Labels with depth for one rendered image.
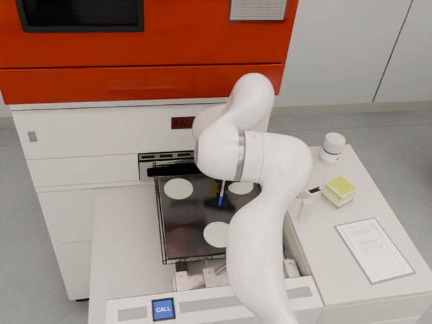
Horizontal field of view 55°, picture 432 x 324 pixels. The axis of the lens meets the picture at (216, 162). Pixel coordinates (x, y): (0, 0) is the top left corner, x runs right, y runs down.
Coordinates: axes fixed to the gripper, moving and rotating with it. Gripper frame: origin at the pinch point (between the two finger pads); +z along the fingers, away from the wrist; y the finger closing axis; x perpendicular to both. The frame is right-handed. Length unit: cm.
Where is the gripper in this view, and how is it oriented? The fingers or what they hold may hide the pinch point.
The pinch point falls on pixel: (222, 187)
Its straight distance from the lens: 141.7
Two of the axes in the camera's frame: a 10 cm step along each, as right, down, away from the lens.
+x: -1.4, 6.6, -7.4
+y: -9.9, -1.5, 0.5
